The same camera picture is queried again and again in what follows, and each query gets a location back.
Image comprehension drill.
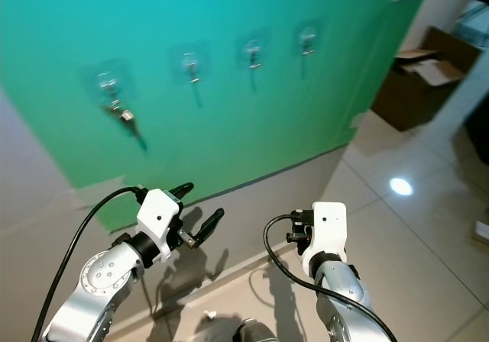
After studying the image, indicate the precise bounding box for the green backdrop sheet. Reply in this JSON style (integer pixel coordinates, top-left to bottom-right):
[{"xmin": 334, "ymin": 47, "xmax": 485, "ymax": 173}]
[{"xmin": 0, "ymin": 0, "xmax": 426, "ymax": 234}]

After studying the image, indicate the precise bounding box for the long clear tape strip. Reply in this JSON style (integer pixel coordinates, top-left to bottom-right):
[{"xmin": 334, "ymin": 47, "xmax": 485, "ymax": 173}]
[{"xmin": 69, "ymin": 176, "xmax": 127, "ymax": 211}]

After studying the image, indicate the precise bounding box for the dark robot leg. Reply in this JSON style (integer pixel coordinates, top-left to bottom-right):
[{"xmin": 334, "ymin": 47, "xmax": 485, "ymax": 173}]
[{"xmin": 233, "ymin": 319, "xmax": 280, "ymax": 342}]

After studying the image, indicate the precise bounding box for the small clear tape piece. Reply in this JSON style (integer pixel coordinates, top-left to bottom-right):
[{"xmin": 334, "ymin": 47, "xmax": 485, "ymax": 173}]
[{"xmin": 348, "ymin": 111, "xmax": 368, "ymax": 131}]

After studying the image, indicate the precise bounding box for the open brown cardboard box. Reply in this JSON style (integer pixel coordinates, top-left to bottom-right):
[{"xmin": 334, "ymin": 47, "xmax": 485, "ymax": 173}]
[{"xmin": 371, "ymin": 25, "xmax": 484, "ymax": 133}]

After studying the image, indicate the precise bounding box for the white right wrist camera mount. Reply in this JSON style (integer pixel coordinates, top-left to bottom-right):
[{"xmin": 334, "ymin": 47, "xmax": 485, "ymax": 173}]
[{"xmin": 300, "ymin": 202, "xmax": 348, "ymax": 278}]

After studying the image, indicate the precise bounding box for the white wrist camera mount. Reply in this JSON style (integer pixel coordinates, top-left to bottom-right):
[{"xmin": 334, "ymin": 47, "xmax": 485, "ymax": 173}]
[
  {"xmin": 300, "ymin": 202, "xmax": 348, "ymax": 278},
  {"xmin": 136, "ymin": 188, "xmax": 186, "ymax": 245}
]

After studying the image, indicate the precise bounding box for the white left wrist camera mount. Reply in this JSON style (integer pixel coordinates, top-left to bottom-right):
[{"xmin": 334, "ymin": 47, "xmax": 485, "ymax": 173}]
[{"xmin": 136, "ymin": 188, "xmax": 186, "ymax": 245}]

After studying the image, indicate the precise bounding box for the clear adhesive wall hook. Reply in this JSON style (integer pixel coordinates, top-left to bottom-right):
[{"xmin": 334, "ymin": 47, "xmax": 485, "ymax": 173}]
[
  {"xmin": 84, "ymin": 58, "xmax": 134, "ymax": 110},
  {"xmin": 235, "ymin": 27, "xmax": 272, "ymax": 72},
  {"xmin": 172, "ymin": 40, "xmax": 211, "ymax": 85},
  {"xmin": 293, "ymin": 18, "xmax": 325, "ymax": 56}
]

